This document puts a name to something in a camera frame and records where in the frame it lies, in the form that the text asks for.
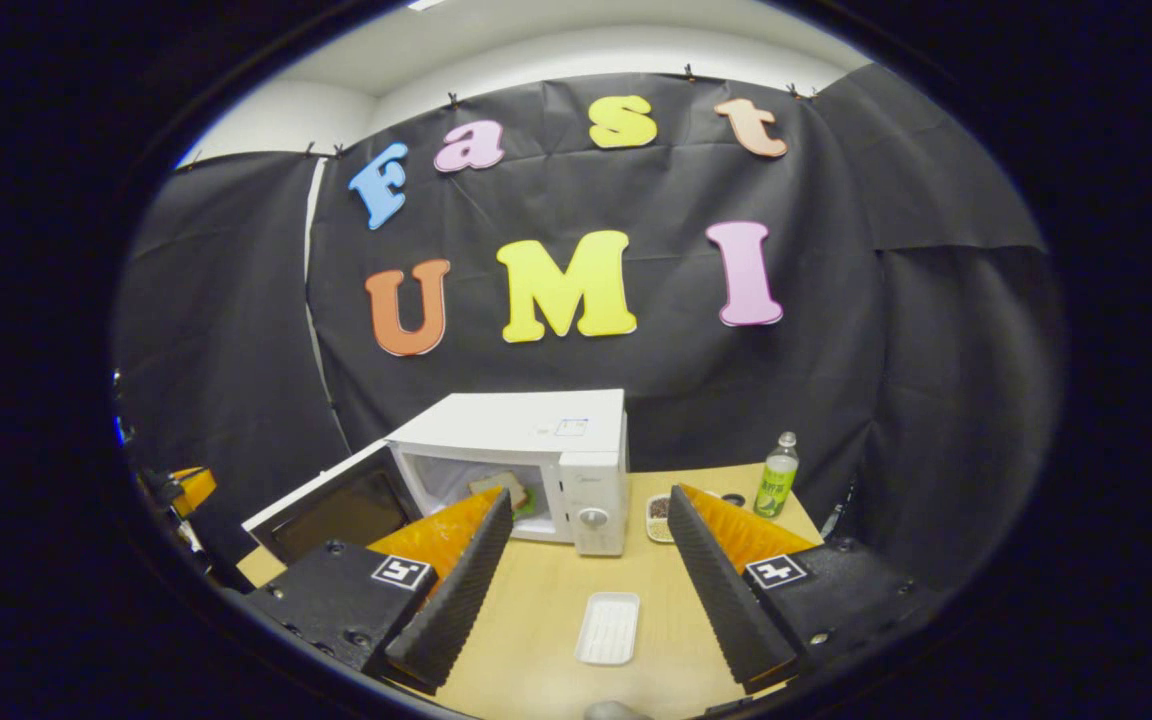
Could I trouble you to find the sandwich with lettuce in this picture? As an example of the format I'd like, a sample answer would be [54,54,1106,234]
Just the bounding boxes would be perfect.
[466,471,537,521]

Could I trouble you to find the white microwave oven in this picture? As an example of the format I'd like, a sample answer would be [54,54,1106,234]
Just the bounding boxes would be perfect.
[241,389,631,566]

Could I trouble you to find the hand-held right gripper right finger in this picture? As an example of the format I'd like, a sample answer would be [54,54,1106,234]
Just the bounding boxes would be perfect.
[667,484,942,694]

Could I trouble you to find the white rectangular food tray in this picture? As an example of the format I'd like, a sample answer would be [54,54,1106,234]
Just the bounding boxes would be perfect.
[574,591,641,667]

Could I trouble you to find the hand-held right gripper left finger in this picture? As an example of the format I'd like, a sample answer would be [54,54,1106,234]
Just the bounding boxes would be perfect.
[236,487,515,698]

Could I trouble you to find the white divided plate of grains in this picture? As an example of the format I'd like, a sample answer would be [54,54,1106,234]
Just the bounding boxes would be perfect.
[645,492,677,545]

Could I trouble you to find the green label drink bottle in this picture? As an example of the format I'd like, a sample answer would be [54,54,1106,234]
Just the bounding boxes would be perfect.
[753,431,800,519]

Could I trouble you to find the black backdrop cloth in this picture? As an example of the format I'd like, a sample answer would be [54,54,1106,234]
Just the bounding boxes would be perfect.
[114,62,1067,591]

